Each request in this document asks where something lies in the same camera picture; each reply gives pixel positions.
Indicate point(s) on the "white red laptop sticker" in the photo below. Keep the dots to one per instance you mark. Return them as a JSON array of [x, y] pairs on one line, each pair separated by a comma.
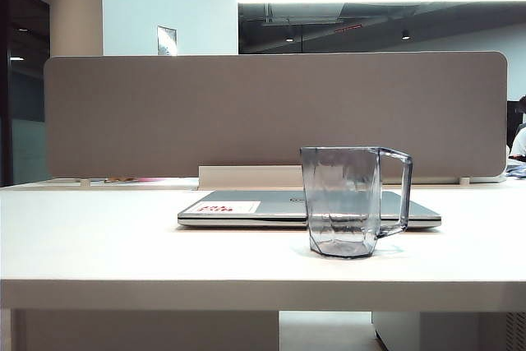
[[246, 206]]

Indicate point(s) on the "framed wall notice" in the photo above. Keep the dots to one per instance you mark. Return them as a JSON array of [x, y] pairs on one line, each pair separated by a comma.
[[167, 40]]

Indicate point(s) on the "brown fabric desk divider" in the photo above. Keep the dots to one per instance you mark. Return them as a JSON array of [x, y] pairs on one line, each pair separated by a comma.
[[226, 112]]

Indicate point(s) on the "beige desk support panel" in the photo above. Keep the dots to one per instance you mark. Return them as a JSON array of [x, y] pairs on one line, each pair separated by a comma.
[[144, 330]]

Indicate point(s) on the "silver Dell laptop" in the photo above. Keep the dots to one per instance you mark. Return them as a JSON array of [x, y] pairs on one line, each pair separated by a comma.
[[246, 215]]

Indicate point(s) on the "person in white shirt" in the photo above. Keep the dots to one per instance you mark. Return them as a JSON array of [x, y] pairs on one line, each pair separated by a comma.
[[521, 141]]

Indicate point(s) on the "transparent grey plastic mug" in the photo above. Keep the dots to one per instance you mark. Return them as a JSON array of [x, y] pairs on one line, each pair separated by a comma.
[[341, 203]]

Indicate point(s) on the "black ceiling spotlight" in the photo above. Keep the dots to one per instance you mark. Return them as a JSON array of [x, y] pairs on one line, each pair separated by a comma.
[[289, 38], [405, 34]]

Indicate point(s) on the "blue patterned cloth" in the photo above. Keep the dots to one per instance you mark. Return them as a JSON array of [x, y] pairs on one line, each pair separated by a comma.
[[517, 170]]

